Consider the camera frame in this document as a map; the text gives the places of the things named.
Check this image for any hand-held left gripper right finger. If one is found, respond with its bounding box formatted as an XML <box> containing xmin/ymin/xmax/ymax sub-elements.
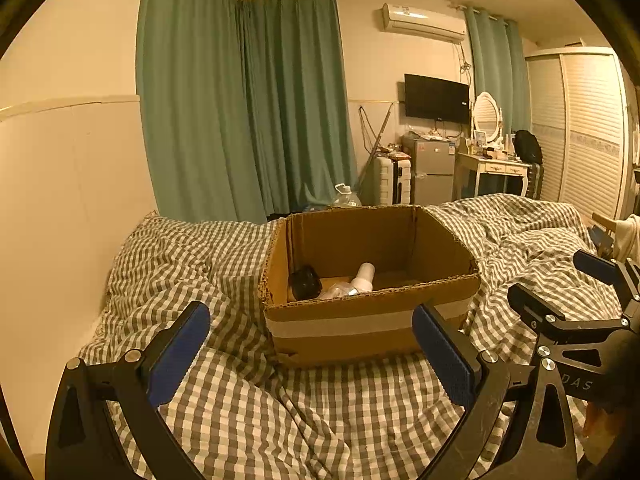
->
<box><xmin>411</xmin><ymin>302</ymin><xmax>583</xmax><ymax>480</ymax></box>

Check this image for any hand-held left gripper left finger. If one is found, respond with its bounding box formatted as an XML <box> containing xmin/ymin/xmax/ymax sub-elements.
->
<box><xmin>45</xmin><ymin>301</ymin><xmax>211</xmax><ymax>480</ymax></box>

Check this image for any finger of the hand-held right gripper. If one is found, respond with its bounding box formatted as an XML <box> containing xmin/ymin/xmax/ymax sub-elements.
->
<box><xmin>573</xmin><ymin>249</ymin><xmax>640</xmax><ymax>311</ymax></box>
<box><xmin>506</xmin><ymin>283</ymin><xmax>633</xmax><ymax>356</ymax></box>

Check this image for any brown cardboard box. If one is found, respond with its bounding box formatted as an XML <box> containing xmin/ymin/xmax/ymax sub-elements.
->
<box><xmin>257</xmin><ymin>204</ymin><xmax>482</xmax><ymax>368</ymax></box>

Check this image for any white plastic bottle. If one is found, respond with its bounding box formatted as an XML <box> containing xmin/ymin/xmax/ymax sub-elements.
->
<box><xmin>348</xmin><ymin>262</ymin><xmax>377</xmax><ymax>295</ymax></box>

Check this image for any clear bag of cotton swabs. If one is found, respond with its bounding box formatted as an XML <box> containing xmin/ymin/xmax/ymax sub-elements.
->
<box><xmin>317</xmin><ymin>282</ymin><xmax>357</xmax><ymax>300</ymax></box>

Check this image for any black round jar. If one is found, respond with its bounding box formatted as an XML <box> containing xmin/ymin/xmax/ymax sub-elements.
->
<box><xmin>290</xmin><ymin>267</ymin><xmax>323</xmax><ymax>301</ymax></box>

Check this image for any cream towel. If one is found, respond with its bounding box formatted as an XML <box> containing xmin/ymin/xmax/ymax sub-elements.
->
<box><xmin>612</xmin><ymin>214</ymin><xmax>640</xmax><ymax>263</ymax></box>

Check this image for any wooden chair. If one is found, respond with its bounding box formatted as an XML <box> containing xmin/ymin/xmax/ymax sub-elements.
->
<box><xmin>590</xmin><ymin>212</ymin><xmax>618</xmax><ymax>261</ymax></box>

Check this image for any grey patterned suitcase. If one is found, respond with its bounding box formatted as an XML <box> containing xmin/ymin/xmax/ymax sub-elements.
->
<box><xmin>526</xmin><ymin>162</ymin><xmax>545</xmax><ymax>200</ymax></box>

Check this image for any white louvred wardrobe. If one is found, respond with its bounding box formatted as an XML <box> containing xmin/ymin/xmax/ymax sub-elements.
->
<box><xmin>525</xmin><ymin>46</ymin><xmax>633</xmax><ymax>221</ymax></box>

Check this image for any green checked blanket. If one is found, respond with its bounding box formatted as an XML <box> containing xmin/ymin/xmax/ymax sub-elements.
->
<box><xmin>80</xmin><ymin>192</ymin><xmax>626</xmax><ymax>480</ymax></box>

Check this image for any black backpack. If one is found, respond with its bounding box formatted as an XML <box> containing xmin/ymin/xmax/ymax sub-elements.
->
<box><xmin>513</xmin><ymin>130</ymin><xmax>544</xmax><ymax>165</ymax></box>

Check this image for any white dressing table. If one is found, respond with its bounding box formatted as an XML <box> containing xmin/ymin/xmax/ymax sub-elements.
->
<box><xmin>454</xmin><ymin>152</ymin><xmax>532</xmax><ymax>201</ymax></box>

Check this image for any silver small fridge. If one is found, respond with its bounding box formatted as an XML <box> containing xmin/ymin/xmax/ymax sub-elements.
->
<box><xmin>401</xmin><ymin>137</ymin><xmax>457</xmax><ymax>206</ymax></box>

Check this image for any white ribbed suitcase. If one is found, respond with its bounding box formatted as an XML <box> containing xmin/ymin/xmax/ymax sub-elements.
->
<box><xmin>376</xmin><ymin>156</ymin><xmax>413</xmax><ymax>206</ymax></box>

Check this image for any clear water jug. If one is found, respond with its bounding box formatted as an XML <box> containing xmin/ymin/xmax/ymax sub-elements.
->
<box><xmin>332</xmin><ymin>183</ymin><xmax>362</xmax><ymax>209</ymax></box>

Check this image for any white oval vanity mirror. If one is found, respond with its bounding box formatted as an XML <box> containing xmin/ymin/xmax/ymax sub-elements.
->
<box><xmin>471</xmin><ymin>91</ymin><xmax>503</xmax><ymax>143</ymax></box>

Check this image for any green curtain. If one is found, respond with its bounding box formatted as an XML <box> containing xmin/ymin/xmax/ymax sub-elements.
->
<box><xmin>136</xmin><ymin>0</ymin><xmax>268</xmax><ymax>223</ymax></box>
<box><xmin>462</xmin><ymin>6</ymin><xmax>532</xmax><ymax>133</ymax></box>
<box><xmin>240</xmin><ymin>0</ymin><xmax>358</xmax><ymax>213</ymax></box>

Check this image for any wooden broom stick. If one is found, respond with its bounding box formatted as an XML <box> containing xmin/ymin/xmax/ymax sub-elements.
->
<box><xmin>357</xmin><ymin>105</ymin><xmax>393</xmax><ymax>186</ymax></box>

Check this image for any white air conditioner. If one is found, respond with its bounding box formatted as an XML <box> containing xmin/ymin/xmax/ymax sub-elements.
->
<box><xmin>381</xmin><ymin>2</ymin><xmax>467</xmax><ymax>44</ymax></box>

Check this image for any black wall television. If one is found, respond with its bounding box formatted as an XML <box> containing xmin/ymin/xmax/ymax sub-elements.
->
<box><xmin>404</xmin><ymin>73</ymin><xmax>471</xmax><ymax>124</ymax></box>

